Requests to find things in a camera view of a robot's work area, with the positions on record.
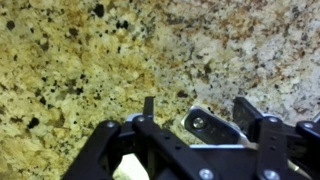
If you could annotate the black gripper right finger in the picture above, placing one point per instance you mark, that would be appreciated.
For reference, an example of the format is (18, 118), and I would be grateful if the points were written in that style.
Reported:
(284, 152)

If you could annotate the small steel measuring cup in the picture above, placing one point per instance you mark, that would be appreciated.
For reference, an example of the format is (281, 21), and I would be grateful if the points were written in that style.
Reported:
(224, 147)

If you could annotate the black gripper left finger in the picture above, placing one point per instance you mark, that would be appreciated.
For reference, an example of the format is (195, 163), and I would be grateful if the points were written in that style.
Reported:
(160, 152)

